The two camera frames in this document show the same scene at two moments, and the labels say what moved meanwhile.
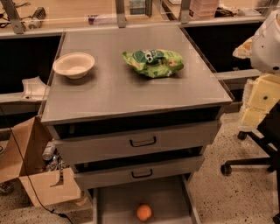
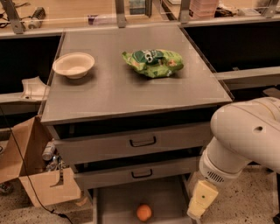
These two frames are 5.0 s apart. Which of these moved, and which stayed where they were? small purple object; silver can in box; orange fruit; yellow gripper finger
Moved: yellow gripper finger
Stayed: small purple object; silver can in box; orange fruit
